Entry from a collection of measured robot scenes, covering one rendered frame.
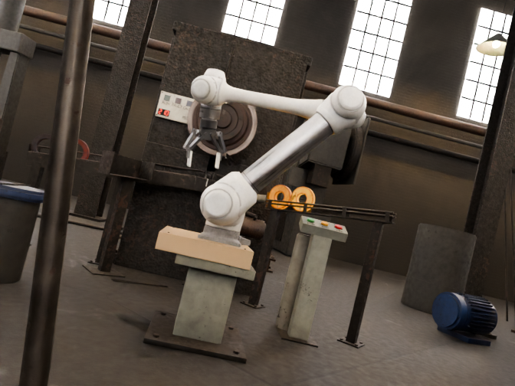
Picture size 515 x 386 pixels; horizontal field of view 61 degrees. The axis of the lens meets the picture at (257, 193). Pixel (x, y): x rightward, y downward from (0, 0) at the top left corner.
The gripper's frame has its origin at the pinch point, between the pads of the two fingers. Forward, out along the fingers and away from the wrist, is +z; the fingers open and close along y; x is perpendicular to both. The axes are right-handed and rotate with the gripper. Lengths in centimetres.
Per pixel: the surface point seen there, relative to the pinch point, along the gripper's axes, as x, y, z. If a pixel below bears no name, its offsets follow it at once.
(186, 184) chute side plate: -90, -30, 29
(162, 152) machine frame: -113, -19, 13
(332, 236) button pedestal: 17, -69, 29
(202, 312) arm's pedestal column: 31, 6, 55
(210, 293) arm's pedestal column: 30, 3, 48
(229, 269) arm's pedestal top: 36, -1, 35
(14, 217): -34, 71, 35
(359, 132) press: -368, -437, -10
